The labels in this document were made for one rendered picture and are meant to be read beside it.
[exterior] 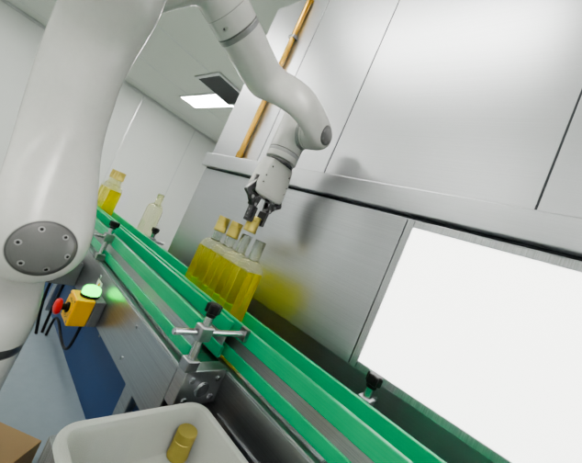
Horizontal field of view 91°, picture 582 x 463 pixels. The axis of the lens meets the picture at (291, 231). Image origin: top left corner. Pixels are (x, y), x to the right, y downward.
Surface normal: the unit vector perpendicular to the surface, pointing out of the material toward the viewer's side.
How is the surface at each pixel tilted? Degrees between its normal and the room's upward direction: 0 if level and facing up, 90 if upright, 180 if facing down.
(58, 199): 61
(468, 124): 90
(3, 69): 90
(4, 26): 90
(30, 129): 76
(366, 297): 90
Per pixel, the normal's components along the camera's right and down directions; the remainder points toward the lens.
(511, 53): -0.59, -0.30
